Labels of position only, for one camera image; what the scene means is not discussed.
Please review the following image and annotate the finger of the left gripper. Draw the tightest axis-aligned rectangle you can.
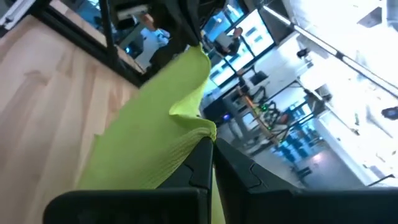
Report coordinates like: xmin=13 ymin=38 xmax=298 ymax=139
xmin=174 ymin=0 xmax=226 ymax=47

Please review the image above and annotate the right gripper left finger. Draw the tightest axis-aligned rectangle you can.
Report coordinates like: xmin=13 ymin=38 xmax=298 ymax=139
xmin=43 ymin=138 xmax=215 ymax=224

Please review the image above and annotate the black beam with light strips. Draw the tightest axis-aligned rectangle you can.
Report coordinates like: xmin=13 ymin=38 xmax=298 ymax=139
xmin=264 ymin=4 xmax=398 ymax=99

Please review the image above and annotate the person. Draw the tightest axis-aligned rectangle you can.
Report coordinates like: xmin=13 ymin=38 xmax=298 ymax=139
xmin=138 ymin=14 xmax=172 ymax=68
xmin=214 ymin=27 xmax=245 ymax=57

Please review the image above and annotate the lime green microfiber towel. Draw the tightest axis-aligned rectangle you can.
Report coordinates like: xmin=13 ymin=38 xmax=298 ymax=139
xmin=76 ymin=43 xmax=226 ymax=224

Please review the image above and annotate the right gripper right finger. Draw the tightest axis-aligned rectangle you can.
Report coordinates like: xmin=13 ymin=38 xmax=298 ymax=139
xmin=214 ymin=138 xmax=398 ymax=224

